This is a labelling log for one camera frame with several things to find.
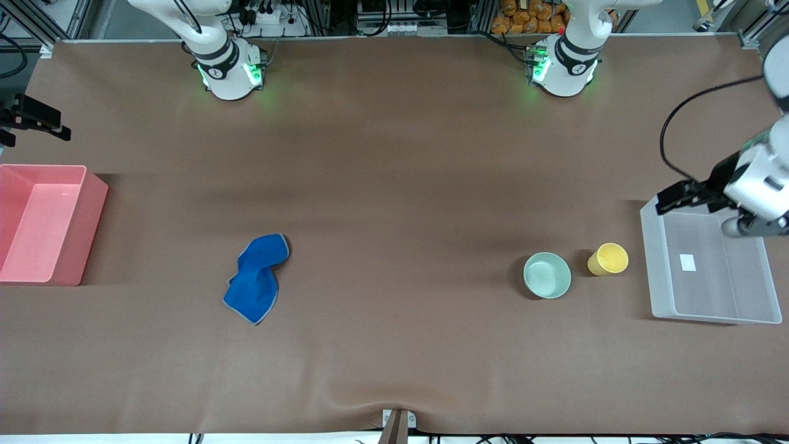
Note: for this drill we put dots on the blue cloth with grey hem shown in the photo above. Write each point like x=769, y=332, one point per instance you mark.
x=256, y=283

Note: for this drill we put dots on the pink plastic bin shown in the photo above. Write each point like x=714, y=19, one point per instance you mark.
x=43, y=228

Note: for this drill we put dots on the aluminium frame profile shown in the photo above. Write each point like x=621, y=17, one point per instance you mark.
x=749, y=38

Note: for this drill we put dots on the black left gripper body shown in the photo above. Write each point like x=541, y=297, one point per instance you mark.
x=719, y=177

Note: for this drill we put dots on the brown post with grey bracket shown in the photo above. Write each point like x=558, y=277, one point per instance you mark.
x=397, y=428

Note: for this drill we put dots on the white power strip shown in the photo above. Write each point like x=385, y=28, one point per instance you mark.
x=271, y=18

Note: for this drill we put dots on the yellow cup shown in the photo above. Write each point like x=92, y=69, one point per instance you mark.
x=609, y=259

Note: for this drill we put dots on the pile of orange packets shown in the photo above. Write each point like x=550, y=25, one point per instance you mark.
x=524, y=18

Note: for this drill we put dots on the small white label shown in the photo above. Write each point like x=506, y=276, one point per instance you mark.
x=688, y=263

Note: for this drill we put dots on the grey socket strip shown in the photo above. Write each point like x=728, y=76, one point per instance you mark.
x=407, y=28

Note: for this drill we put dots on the brown table cover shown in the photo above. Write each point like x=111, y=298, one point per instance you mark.
x=394, y=185

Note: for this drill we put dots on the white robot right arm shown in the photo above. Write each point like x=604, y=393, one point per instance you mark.
x=225, y=74

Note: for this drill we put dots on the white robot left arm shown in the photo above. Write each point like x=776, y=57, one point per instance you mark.
x=567, y=68

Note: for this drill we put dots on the clear plastic bin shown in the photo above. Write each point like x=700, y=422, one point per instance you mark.
x=709, y=290

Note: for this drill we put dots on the pale green bowl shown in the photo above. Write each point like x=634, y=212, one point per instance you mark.
x=547, y=275

